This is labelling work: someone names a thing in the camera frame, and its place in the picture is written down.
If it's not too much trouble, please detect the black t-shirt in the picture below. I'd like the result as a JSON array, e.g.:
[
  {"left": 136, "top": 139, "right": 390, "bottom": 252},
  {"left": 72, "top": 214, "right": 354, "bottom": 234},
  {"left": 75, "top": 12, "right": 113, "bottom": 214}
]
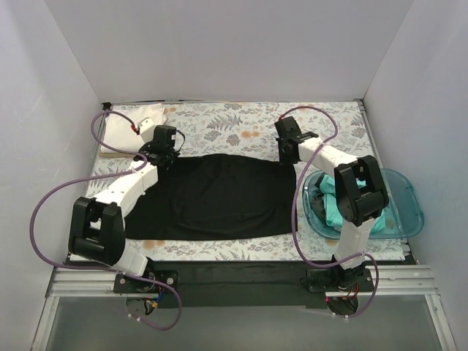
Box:
[{"left": 124, "top": 154, "right": 296, "bottom": 241}]

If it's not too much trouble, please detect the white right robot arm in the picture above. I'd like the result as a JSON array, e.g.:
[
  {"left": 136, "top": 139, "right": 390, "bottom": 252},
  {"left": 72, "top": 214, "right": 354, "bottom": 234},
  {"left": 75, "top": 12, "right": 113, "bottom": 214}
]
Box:
[{"left": 275, "top": 116, "right": 389, "bottom": 291}]

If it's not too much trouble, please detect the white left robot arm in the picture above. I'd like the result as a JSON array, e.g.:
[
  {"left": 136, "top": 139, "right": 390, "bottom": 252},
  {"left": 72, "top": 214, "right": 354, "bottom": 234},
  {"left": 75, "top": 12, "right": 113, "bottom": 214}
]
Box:
[{"left": 68, "top": 125, "right": 179, "bottom": 293}]

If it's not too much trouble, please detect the folded white t-shirt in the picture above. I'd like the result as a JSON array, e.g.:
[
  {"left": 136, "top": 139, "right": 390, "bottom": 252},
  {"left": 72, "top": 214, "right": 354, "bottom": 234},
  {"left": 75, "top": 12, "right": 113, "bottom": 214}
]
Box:
[{"left": 102, "top": 103, "right": 167, "bottom": 152}]

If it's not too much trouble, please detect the brown cardboard board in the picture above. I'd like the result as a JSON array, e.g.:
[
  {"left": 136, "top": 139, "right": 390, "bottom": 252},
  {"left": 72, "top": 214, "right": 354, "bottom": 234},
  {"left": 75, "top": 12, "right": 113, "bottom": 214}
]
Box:
[{"left": 97, "top": 150, "right": 135, "bottom": 158}]

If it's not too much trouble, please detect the teal t-shirt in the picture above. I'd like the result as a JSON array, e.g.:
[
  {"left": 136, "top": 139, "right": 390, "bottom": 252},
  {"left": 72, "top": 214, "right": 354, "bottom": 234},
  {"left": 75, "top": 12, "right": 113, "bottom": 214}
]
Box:
[{"left": 316, "top": 174, "right": 386, "bottom": 233}]

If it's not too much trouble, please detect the teal plastic basket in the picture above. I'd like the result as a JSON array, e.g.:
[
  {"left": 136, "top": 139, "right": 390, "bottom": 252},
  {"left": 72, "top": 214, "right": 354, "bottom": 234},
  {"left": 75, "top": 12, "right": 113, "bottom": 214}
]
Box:
[{"left": 302, "top": 169, "right": 424, "bottom": 240}]

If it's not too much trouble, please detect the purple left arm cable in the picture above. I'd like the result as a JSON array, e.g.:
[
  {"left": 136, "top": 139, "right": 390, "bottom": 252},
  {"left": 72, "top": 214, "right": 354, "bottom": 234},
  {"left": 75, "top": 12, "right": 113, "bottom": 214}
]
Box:
[{"left": 29, "top": 110, "right": 183, "bottom": 331}]

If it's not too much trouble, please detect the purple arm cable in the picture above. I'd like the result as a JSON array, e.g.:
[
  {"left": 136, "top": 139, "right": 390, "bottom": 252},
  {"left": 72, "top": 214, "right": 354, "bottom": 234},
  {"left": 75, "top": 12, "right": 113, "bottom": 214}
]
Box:
[
  {"left": 29, "top": 110, "right": 183, "bottom": 331},
  {"left": 279, "top": 105, "right": 385, "bottom": 320}
]

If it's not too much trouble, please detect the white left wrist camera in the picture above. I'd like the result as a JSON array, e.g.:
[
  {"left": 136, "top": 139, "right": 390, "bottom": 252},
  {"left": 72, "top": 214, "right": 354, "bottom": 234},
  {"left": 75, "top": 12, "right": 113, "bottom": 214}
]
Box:
[{"left": 137, "top": 117, "right": 156, "bottom": 143}]

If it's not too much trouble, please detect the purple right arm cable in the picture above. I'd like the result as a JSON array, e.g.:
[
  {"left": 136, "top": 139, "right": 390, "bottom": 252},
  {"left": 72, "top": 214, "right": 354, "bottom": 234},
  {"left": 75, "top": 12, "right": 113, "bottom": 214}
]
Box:
[{"left": 279, "top": 105, "right": 385, "bottom": 320}]

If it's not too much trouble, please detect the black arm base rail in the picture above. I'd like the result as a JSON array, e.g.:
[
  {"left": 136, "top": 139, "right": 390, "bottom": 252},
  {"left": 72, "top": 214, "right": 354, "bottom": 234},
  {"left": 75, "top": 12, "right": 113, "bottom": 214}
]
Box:
[{"left": 113, "top": 260, "right": 375, "bottom": 312}]

